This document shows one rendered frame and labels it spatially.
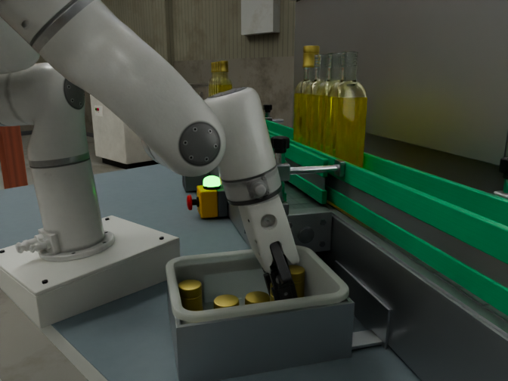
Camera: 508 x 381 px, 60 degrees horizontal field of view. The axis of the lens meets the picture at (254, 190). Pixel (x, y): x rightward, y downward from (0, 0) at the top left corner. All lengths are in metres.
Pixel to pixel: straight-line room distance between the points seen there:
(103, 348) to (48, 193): 0.27
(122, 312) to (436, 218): 0.47
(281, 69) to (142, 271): 4.21
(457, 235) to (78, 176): 0.57
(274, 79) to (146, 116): 4.50
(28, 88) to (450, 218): 0.61
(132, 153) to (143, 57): 4.97
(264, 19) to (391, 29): 4.04
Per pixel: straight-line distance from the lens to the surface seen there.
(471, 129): 0.73
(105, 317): 0.72
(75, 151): 0.76
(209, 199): 1.09
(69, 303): 0.73
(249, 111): 0.52
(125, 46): 0.46
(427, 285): 0.54
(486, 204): 0.59
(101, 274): 0.73
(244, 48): 5.27
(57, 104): 0.74
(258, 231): 0.54
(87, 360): 0.64
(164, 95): 0.44
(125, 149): 5.37
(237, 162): 0.53
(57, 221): 0.78
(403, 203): 0.59
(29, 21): 0.49
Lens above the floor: 1.10
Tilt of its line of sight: 15 degrees down
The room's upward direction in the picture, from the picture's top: straight up
